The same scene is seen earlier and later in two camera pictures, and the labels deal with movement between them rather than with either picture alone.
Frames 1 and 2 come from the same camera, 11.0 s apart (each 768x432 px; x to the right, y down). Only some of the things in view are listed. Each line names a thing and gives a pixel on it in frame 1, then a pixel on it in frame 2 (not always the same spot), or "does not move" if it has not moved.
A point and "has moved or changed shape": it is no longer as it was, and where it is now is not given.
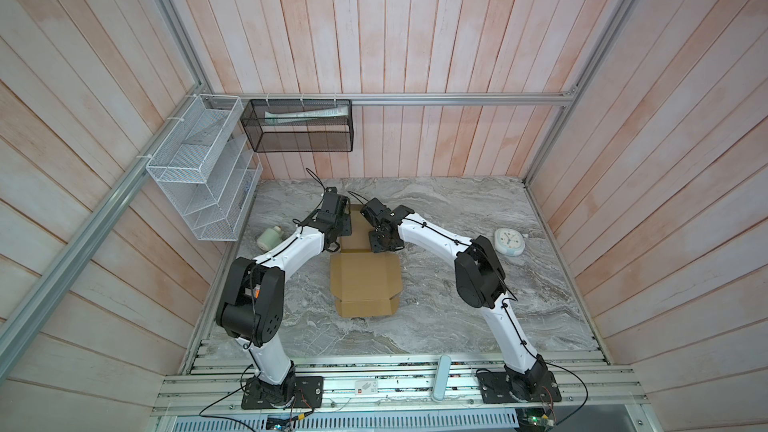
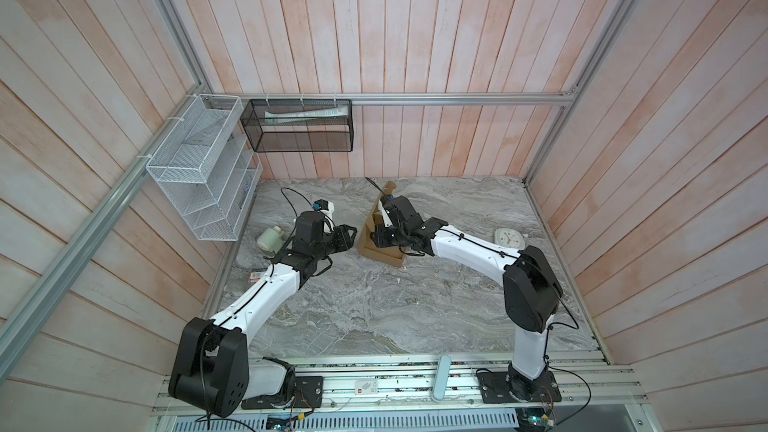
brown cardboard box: [363, 280] has moved or changed shape
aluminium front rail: [398, 384] does not move
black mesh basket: [299, 125] does not move
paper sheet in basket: [273, 117] does not move
